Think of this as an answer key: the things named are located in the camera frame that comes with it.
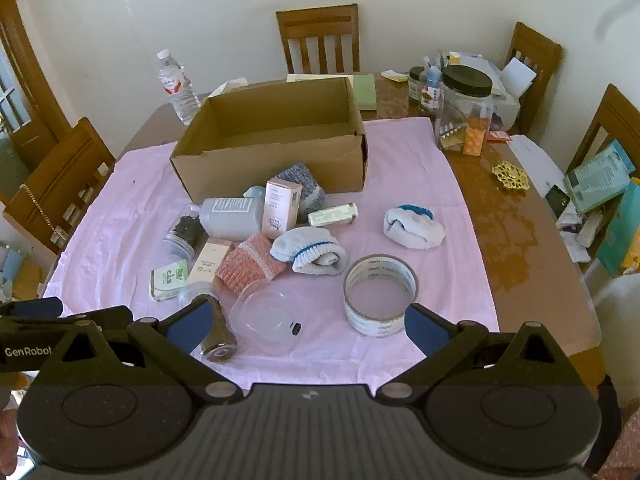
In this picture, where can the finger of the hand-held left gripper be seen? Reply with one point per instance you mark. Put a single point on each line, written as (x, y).
(35, 306)

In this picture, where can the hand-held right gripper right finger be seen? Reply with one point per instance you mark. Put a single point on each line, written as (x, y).
(425, 332)

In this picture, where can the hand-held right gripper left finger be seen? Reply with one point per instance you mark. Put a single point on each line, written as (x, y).
(192, 327)

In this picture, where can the clear jar dark contents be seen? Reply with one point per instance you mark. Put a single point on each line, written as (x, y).
(220, 335)
(185, 235)

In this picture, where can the roll of clear tape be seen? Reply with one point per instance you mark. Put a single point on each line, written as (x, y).
(380, 310)

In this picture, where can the small green white box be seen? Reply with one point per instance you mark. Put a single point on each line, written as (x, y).
(170, 280)

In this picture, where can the slim beige carton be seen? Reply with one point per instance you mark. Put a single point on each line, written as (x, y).
(207, 262)

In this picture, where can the clear plastic container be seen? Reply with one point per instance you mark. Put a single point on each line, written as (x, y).
(232, 217)
(265, 317)

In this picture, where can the white plush toy blue scarf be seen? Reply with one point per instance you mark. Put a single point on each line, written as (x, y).
(307, 250)
(415, 227)

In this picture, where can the small light blue object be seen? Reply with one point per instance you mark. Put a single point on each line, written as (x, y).
(254, 192)

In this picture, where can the cardboard box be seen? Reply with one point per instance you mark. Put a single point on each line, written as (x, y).
(280, 170)

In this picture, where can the wooden desktop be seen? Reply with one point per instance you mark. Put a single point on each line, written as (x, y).
(510, 240)

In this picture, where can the pink table cloth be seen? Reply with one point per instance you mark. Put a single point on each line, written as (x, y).
(125, 200)

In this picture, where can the long green white carton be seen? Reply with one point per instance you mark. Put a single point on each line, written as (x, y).
(332, 215)

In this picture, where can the golden ornate coaster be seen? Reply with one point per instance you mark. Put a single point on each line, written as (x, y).
(510, 176)

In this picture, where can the black phone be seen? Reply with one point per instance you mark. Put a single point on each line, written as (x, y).
(556, 200)

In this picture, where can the blue grey knitted cloth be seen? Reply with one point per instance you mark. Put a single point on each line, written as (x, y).
(310, 182)

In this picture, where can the wooden door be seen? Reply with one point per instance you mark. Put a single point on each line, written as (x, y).
(35, 110)

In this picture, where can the white paper sheet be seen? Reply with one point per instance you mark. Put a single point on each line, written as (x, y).
(535, 160)

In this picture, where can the teal book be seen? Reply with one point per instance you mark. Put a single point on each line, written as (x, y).
(620, 240)

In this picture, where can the large clear jar black lid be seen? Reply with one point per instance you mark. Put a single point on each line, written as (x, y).
(465, 110)

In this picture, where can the teal packet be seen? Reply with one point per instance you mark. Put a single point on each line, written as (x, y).
(597, 177)

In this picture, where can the clear plastic water bottle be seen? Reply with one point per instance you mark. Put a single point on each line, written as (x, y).
(179, 90)

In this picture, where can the blue cap bottle red label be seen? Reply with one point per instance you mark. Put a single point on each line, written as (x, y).
(432, 87)

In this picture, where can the small jar dark lid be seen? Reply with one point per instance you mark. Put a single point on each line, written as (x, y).
(415, 85)

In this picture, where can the small cream packet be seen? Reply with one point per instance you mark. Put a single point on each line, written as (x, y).
(394, 76)

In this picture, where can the white envelope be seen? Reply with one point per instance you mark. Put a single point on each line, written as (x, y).
(520, 76)

